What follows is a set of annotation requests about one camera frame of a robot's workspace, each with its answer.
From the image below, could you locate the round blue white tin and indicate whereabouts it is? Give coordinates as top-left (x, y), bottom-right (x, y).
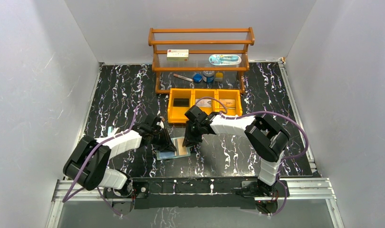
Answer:
top-left (202, 71), bottom-right (215, 83)

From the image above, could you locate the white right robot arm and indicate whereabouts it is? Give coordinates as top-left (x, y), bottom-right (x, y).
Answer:
top-left (183, 105), bottom-right (290, 186)

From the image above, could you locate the small blue object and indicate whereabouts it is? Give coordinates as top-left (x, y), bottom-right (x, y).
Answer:
top-left (192, 73), bottom-right (202, 83)

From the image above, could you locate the small yellow object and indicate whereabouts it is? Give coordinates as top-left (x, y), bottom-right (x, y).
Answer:
top-left (214, 72), bottom-right (224, 83)

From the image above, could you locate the silver card in bin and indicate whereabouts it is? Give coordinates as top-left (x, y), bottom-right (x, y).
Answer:
top-left (195, 98), bottom-right (212, 108)

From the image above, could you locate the white red box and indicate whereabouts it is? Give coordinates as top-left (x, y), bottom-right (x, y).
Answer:
top-left (166, 49), bottom-right (189, 62)

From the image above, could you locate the brown white marker pen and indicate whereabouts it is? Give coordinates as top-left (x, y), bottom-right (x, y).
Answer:
top-left (173, 74), bottom-right (193, 82)

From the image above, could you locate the black card in bin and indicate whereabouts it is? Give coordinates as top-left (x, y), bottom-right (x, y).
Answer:
top-left (173, 98), bottom-right (190, 107)

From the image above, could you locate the tan printed card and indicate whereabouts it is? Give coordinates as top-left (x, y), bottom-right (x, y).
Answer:
top-left (220, 99), bottom-right (236, 109)

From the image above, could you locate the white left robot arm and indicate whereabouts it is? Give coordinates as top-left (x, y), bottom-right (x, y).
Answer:
top-left (63, 114), bottom-right (177, 190)

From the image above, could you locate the blue oval packaged item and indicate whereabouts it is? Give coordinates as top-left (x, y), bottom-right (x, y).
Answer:
top-left (208, 54), bottom-right (241, 66)

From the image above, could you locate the orange three-compartment bin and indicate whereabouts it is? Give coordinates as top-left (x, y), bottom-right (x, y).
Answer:
top-left (167, 88), bottom-right (243, 124)

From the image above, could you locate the small white blue stapler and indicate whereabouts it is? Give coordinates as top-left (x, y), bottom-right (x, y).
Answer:
top-left (108, 126), bottom-right (119, 137)

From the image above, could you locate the wooden shelf rack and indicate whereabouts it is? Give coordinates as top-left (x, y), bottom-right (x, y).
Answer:
top-left (148, 27), bottom-right (255, 94)

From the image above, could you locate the green card holder wallet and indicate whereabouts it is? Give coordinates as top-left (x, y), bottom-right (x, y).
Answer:
top-left (156, 137), bottom-right (191, 160)

